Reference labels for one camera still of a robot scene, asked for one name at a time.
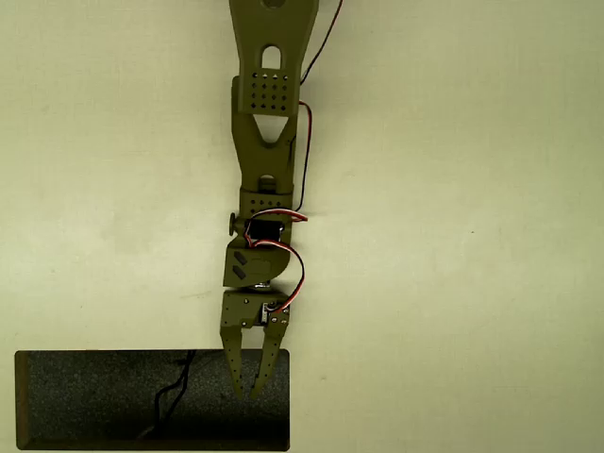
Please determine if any white red black servo cable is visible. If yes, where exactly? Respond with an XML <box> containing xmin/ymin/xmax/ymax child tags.
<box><xmin>252</xmin><ymin>241</ymin><xmax>306</xmax><ymax>314</ymax></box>
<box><xmin>243</xmin><ymin>209</ymin><xmax>310</xmax><ymax>249</ymax></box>

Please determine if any thin red black wire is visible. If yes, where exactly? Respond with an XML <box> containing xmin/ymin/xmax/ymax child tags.
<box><xmin>294</xmin><ymin>0</ymin><xmax>344</xmax><ymax>211</ymax></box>

